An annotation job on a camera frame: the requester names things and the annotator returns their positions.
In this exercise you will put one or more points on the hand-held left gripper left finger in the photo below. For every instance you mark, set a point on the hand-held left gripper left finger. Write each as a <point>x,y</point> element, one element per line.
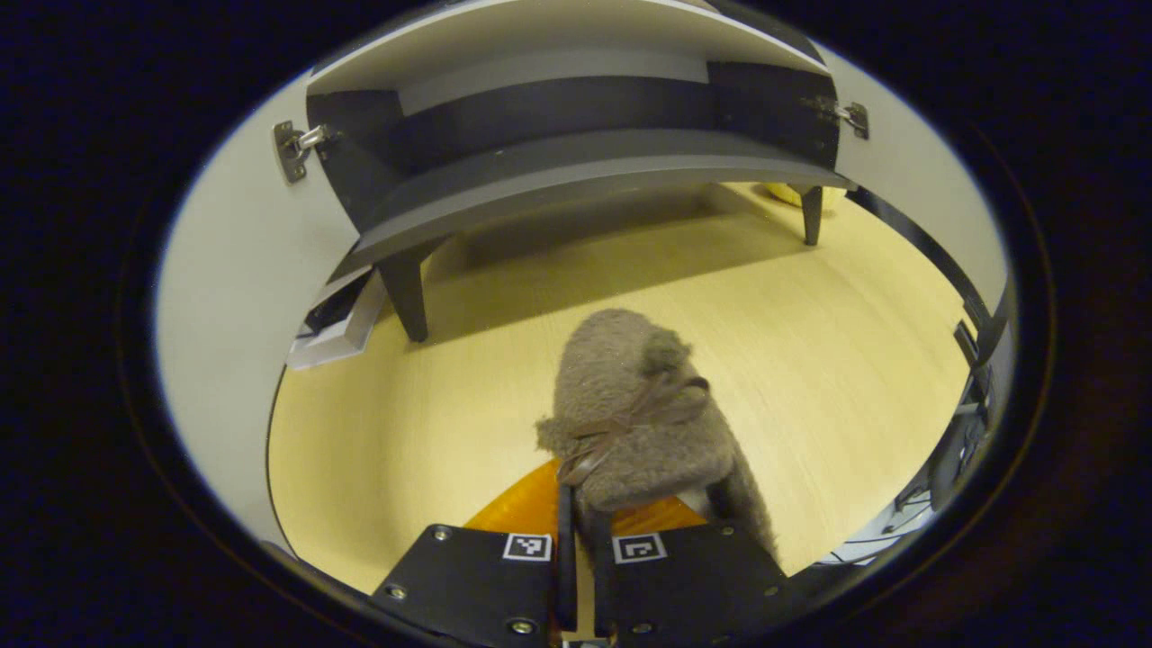
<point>566,576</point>

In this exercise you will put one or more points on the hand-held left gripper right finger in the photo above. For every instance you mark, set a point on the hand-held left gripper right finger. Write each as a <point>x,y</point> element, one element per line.
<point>684,585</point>

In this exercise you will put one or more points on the brown fuzzy shoe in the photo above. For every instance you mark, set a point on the brown fuzzy shoe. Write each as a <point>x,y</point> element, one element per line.
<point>630,405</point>

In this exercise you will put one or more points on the white cabinet door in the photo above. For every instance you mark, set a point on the white cabinet door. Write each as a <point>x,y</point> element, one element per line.
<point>918,171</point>
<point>225,342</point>

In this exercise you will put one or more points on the grey white shoe cabinet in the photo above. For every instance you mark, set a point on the grey white shoe cabinet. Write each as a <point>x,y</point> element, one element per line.
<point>576,162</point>

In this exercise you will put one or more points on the dark cabinet leg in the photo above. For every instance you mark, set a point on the dark cabinet leg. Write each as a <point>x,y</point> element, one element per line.
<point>409,288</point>
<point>812,216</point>

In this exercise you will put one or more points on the metal door hinge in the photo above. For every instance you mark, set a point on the metal door hinge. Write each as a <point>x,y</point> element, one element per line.
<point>846,115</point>
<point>292,148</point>

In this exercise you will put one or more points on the white flat box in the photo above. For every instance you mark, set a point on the white flat box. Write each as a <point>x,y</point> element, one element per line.
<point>346,333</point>

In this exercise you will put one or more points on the yellow plush toy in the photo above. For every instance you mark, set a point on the yellow plush toy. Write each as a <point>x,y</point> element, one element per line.
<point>785,193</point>

